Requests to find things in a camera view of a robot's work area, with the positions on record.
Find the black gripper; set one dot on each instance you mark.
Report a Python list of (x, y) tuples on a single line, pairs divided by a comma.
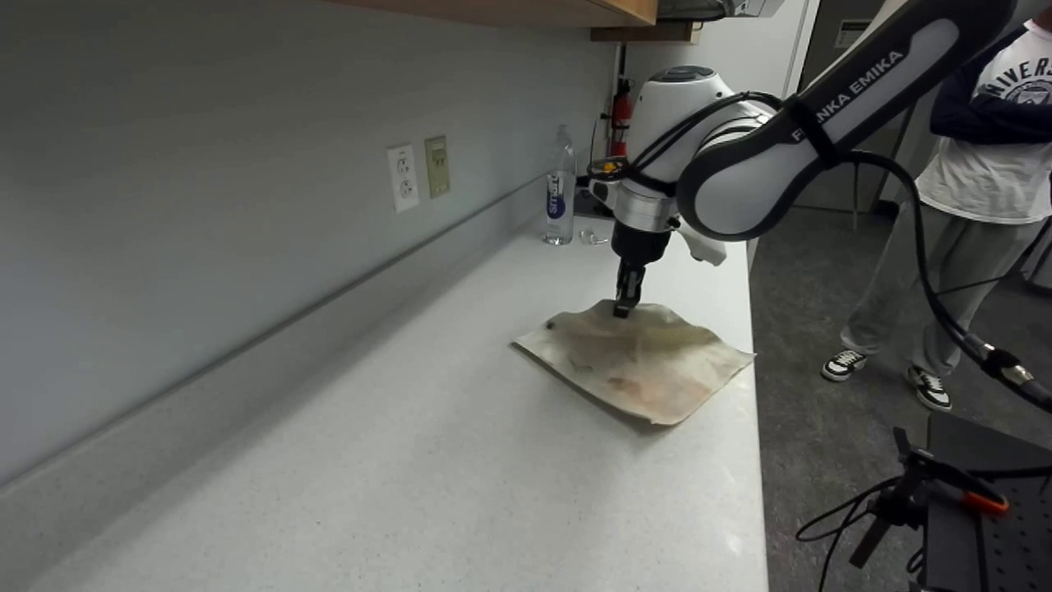
[(640, 249)]

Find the stained beige towel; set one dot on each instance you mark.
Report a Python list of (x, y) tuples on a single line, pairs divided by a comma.
[(646, 365)]

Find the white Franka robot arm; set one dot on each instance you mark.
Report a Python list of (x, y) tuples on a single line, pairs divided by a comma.
[(769, 166)]

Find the clear plastic water bottle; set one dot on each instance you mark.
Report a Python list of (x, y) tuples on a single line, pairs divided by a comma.
[(559, 198)]

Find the red fire extinguisher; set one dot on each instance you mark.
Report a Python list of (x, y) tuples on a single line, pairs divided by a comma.
[(622, 116)]

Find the white black sneaker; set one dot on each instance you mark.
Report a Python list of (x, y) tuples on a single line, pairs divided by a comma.
[(933, 389), (846, 365)]

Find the person in white navy shirt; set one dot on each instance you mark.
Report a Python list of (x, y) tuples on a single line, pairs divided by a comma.
[(976, 175)]

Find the black perforated stand plate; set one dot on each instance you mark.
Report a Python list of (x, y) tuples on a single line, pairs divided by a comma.
[(998, 547)]

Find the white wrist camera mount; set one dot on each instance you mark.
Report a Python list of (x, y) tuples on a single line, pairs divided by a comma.
[(705, 249)]

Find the beige wall switch plate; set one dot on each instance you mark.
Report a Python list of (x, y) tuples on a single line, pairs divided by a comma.
[(440, 166)]

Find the white wall outlet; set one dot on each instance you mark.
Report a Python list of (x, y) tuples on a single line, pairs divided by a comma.
[(403, 177)]

